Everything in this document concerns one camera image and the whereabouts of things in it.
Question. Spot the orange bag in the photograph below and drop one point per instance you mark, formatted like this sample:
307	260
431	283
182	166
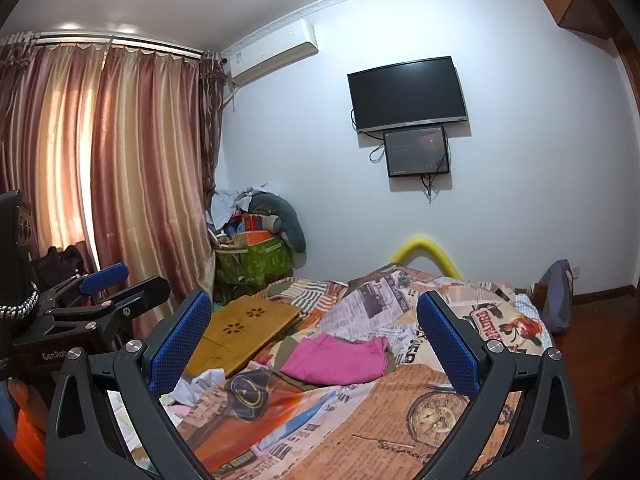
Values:
30	430

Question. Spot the bamboo lap desk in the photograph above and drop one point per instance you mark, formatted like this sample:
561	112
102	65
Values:
250	330

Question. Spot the white air conditioner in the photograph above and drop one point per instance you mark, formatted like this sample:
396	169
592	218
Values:
270	52

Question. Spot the pink pants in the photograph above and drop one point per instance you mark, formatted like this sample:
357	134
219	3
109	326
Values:
330	360

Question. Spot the black wall television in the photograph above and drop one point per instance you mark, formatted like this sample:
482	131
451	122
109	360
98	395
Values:
407	90

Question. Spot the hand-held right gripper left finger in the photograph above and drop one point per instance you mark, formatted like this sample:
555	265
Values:
180	345

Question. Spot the green patterned bag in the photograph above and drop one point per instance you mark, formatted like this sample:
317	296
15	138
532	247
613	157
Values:
255	262

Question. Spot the pile of clothes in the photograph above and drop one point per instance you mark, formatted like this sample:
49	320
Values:
225	205

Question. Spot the orange box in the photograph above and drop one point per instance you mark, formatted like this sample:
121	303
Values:
255	236

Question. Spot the pink gold striped curtain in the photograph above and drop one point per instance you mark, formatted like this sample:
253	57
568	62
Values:
125	160

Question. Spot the yellow foam tube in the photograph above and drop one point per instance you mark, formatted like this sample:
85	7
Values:
425	244

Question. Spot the dark clothing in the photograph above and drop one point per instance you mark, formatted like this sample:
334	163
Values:
60	262

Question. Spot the small black wall monitor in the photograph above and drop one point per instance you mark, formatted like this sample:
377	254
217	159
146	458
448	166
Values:
415	152

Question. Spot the white wall socket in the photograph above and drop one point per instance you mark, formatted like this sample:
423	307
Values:
576	272

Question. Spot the white curtain rail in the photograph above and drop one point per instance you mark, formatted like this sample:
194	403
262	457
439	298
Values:
125	41

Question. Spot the newspaper print blanket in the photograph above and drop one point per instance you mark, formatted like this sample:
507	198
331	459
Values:
350	425

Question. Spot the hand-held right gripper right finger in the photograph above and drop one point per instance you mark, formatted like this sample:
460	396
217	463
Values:
450	345

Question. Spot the blue grey backpack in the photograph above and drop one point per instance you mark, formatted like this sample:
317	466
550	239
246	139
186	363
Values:
556	300

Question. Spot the white crumpled cloth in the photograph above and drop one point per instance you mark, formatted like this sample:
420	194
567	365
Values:
200	385

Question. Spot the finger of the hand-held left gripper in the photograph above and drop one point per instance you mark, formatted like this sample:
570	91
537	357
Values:
102	277
145	292

